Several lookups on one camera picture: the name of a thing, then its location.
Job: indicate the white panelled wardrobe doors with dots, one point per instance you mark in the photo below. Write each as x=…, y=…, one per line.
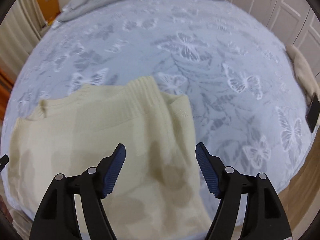
x=292, y=21

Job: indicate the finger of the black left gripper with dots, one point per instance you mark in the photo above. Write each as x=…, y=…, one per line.
x=3, y=162

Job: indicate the beige pleated curtain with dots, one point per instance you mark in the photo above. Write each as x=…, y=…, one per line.
x=20, y=33

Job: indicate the cream knitted sweater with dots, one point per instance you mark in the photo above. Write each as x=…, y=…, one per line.
x=156, y=195

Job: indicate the cream garment at bed edge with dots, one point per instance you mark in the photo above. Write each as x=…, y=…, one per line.
x=303, y=73

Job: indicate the light blue butterfly bedspread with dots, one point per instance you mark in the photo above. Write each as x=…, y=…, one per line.
x=246, y=104

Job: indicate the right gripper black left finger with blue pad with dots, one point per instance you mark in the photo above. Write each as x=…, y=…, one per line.
x=56, y=216

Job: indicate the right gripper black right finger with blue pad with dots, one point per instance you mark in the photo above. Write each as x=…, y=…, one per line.
x=265, y=217

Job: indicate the black phone on bed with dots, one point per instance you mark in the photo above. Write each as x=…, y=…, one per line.
x=313, y=113

